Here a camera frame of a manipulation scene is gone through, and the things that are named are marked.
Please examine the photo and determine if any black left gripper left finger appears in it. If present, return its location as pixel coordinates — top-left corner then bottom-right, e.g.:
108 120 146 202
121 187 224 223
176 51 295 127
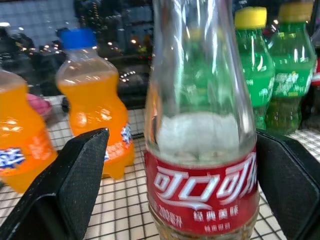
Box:
0 127 110 240

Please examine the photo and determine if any orange soda bottle blue cap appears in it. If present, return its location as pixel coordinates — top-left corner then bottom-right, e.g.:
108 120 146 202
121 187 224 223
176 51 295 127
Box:
0 68 59 194
55 27 136 180

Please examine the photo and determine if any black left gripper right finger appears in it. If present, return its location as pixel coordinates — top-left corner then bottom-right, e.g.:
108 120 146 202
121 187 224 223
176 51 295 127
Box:
255 129 320 240

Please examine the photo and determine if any clear glass bottle red label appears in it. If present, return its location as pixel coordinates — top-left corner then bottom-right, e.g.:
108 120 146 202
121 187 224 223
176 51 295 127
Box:
143 0 261 240

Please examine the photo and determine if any green soda bottle yellow cap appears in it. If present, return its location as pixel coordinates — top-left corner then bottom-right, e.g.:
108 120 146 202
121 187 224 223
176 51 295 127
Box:
264 1 317 136
234 6 276 131

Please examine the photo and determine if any pink round object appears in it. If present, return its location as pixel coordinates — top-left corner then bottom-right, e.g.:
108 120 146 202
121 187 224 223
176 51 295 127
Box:
26 93 53 121

